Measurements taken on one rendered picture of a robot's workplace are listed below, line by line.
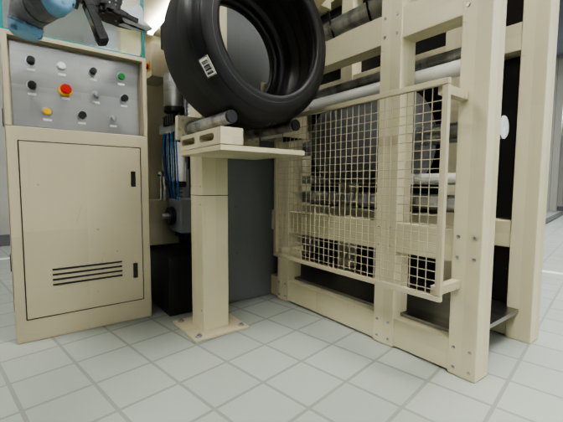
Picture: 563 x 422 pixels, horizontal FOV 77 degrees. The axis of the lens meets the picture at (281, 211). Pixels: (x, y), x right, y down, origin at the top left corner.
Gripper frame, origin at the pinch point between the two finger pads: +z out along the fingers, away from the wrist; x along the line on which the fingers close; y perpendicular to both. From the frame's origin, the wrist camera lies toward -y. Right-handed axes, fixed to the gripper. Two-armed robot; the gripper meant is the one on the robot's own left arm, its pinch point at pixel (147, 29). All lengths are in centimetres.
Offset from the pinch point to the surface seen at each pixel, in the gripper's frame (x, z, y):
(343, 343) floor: -16, 87, -105
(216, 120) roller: -1.4, 25.6, -22.4
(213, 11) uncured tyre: -12.7, 15.3, 7.5
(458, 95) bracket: -57, 82, -9
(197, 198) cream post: 33, 37, -50
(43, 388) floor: 19, -16, -117
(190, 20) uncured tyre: -9.1, 9.9, 3.7
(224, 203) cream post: 28, 48, -51
